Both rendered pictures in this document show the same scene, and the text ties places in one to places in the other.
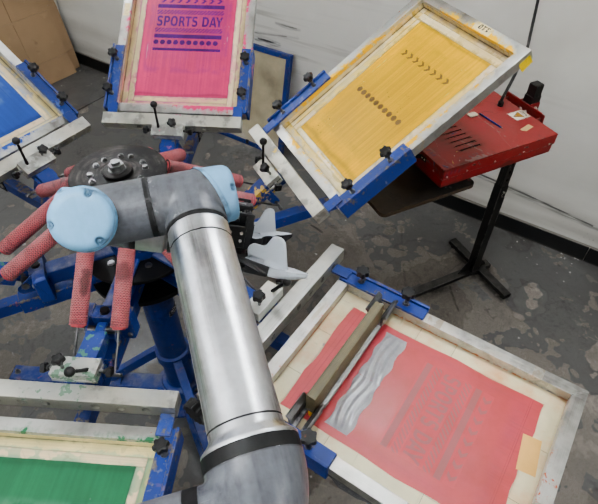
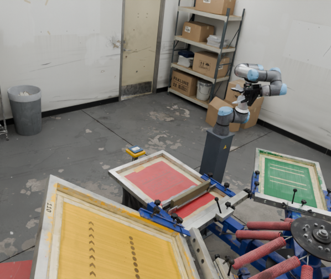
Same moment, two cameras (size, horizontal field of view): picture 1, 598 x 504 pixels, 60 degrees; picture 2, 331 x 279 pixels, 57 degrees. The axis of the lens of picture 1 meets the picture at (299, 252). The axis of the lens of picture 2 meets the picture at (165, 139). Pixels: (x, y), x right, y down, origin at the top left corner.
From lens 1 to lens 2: 2.59 m
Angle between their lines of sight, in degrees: 105
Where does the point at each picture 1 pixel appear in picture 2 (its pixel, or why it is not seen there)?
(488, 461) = (152, 170)
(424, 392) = (163, 187)
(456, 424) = (156, 179)
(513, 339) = not seen: outside the picture
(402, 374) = (167, 194)
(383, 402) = (179, 189)
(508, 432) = (141, 174)
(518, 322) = not seen: outside the picture
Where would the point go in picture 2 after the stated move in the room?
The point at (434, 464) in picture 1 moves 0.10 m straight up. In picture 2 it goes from (169, 174) to (170, 163)
